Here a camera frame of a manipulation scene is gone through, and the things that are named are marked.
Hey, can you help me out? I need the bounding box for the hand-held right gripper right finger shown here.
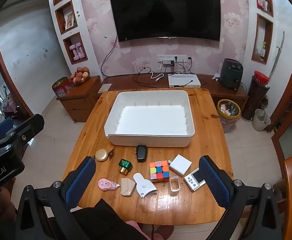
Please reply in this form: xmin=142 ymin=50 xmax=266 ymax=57
xmin=198 ymin=155 xmax=283 ymax=240

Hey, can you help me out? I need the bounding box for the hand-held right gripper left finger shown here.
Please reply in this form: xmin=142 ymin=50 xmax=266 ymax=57
xmin=15 ymin=156 xmax=97 ymax=240

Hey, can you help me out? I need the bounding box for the small white handheld console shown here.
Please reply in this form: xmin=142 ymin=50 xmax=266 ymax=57
xmin=183 ymin=167 xmax=206 ymax=192

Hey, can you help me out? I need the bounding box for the pink correction tape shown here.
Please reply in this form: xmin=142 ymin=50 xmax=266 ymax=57
xmin=97 ymin=178 xmax=121 ymax=192

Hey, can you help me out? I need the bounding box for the gold round compact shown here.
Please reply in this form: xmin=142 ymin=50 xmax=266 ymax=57
xmin=95 ymin=149 xmax=114 ymax=162

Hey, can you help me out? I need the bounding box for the white square power adapter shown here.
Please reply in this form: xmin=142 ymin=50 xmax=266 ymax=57
xmin=168 ymin=154 xmax=192 ymax=177

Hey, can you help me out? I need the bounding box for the small clear plastic case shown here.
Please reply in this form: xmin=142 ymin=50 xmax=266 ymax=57
xmin=169 ymin=176 xmax=181 ymax=192

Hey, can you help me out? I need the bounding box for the beige envelope-shaped case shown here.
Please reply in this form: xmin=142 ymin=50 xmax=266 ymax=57
xmin=120 ymin=178 xmax=137 ymax=196

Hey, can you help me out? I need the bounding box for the green bottle with gold cap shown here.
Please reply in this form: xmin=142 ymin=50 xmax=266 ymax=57
xmin=118 ymin=158 xmax=134 ymax=175

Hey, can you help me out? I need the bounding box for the colourful puzzle cube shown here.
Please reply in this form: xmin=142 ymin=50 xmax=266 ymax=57
xmin=149 ymin=160 xmax=171 ymax=183

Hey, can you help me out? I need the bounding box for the white plastic device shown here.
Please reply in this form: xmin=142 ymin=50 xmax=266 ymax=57
xmin=133 ymin=172 xmax=158 ymax=199

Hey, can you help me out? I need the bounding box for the black plug charger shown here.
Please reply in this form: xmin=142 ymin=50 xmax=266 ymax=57
xmin=131 ymin=145 xmax=147 ymax=163

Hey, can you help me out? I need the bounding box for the white plastic storage bin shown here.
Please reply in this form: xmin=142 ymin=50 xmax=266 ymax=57
xmin=104 ymin=90 xmax=195 ymax=147

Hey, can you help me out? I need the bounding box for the person's left hand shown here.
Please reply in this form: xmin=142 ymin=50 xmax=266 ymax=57
xmin=0 ymin=186 xmax=17 ymax=217

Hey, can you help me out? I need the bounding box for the plush toy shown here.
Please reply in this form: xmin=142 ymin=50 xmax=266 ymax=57
xmin=2 ymin=92 xmax=20 ymax=114

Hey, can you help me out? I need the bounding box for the black clothing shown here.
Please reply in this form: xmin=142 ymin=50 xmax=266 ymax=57
xmin=72 ymin=199 xmax=146 ymax=240

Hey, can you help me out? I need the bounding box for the red printed tin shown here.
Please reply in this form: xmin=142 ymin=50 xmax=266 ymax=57
xmin=52 ymin=77 xmax=72 ymax=97

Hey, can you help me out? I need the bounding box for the small wooden side cabinet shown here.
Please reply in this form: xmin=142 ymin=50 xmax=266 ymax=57
xmin=57 ymin=76 xmax=102 ymax=123

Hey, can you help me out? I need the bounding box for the trash bin with yellow rim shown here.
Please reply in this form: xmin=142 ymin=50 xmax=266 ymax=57
xmin=217 ymin=99 xmax=242 ymax=133

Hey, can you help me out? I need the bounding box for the white plastic bucket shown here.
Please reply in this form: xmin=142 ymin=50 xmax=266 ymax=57
xmin=252 ymin=109 xmax=271 ymax=132

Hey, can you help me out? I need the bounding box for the bowl of fruit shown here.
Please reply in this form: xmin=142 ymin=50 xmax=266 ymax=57
xmin=69 ymin=67 xmax=91 ymax=84

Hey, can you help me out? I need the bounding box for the pink cloth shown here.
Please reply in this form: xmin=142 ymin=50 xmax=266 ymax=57
xmin=126 ymin=220 xmax=174 ymax=240

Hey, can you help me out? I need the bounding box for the long wooden television cabinet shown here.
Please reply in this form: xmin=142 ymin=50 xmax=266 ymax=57
xmin=99 ymin=74 xmax=250 ymax=103

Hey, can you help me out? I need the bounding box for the tall dark cylinder red lid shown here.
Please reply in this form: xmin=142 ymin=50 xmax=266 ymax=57
xmin=241 ymin=71 xmax=270 ymax=122

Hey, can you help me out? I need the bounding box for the white set-top box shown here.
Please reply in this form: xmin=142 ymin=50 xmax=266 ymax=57
xmin=168 ymin=74 xmax=201 ymax=88

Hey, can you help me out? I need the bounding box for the dark air fryer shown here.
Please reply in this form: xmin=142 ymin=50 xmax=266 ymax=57
xmin=220 ymin=58 xmax=244 ymax=90

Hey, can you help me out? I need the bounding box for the framed photo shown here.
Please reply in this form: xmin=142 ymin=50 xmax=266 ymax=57
xmin=65 ymin=13 xmax=74 ymax=30

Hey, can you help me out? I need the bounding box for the sheathed sword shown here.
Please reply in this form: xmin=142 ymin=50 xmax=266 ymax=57
xmin=270 ymin=31 xmax=285 ymax=77

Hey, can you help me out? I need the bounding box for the black television cable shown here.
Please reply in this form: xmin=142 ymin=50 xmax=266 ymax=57
xmin=101 ymin=34 xmax=119 ymax=77

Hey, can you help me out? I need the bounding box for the black cable on cabinet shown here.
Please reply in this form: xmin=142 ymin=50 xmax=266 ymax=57
xmin=132 ymin=67 xmax=156 ymax=83

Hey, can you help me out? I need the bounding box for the white cable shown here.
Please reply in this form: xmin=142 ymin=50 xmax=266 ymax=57
xmin=150 ymin=62 xmax=164 ymax=81

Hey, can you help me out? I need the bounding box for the white wall outlet strip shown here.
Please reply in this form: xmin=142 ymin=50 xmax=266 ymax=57
xmin=157 ymin=54 xmax=187 ymax=67

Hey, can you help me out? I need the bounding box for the black wall television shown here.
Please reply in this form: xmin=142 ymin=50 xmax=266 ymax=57
xmin=109 ymin=0 xmax=221 ymax=43

